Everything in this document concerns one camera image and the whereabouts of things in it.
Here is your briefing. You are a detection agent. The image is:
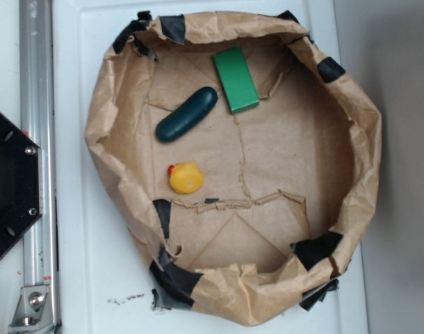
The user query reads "green rectangular block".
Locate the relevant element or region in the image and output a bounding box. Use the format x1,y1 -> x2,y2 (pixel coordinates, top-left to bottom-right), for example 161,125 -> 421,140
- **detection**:
213,47 -> 259,114

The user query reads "dark green toy pickle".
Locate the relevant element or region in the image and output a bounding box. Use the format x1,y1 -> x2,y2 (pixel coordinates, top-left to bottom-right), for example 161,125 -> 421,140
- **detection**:
155,87 -> 218,142

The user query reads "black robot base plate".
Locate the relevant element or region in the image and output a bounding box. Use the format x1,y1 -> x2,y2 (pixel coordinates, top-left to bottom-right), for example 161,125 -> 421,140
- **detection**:
0,112 -> 42,260

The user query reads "metal corner bracket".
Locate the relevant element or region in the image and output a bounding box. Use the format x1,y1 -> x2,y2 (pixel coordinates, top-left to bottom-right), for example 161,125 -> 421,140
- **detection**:
8,285 -> 54,333

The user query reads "brown paper bag tray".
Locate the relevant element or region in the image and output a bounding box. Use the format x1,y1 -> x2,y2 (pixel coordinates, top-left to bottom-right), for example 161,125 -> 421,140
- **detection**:
85,12 -> 382,326

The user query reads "white plastic board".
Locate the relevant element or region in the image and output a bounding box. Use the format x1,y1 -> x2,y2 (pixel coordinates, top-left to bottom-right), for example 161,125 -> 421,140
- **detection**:
52,1 -> 368,333

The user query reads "aluminium extrusion rail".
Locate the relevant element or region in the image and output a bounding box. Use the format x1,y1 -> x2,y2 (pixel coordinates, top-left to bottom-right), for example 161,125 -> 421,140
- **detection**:
19,1 -> 61,333

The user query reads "yellow rubber duck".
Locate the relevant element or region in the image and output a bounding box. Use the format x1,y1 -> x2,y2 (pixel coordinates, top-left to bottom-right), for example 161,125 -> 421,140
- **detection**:
168,161 -> 204,194

